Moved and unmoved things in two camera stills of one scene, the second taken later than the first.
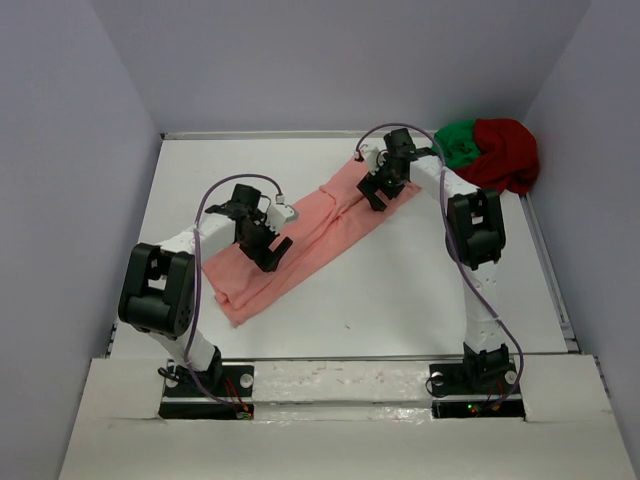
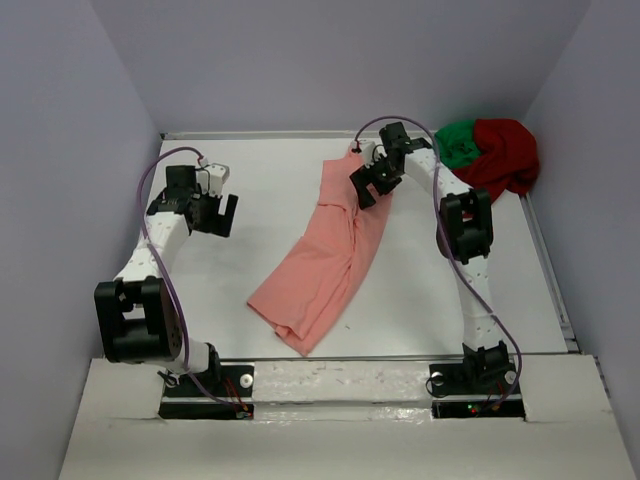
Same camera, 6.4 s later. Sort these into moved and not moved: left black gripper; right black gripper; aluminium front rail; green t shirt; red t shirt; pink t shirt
Moved: pink t shirt; left black gripper
Not moved: aluminium front rail; red t shirt; green t shirt; right black gripper
